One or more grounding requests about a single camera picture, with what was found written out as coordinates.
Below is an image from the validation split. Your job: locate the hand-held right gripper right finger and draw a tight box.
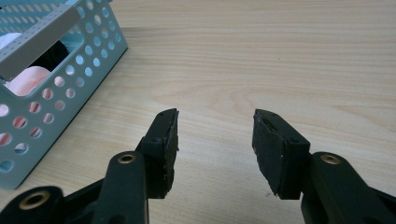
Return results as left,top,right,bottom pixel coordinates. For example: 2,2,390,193
252,108,396,224

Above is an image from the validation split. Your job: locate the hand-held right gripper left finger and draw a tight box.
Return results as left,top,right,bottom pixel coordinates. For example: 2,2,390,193
92,107,180,224

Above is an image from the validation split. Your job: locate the light blue perforated basket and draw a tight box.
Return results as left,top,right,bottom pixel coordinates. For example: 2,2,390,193
0,0,129,190

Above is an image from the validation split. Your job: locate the black cloth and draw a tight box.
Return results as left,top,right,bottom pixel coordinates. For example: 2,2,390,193
29,40,70,73

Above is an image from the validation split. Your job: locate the pink cloth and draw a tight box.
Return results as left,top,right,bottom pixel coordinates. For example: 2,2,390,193
3,65,52,97

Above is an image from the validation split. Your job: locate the white cloth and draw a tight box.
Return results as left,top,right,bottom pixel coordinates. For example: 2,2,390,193
0,32,23,50

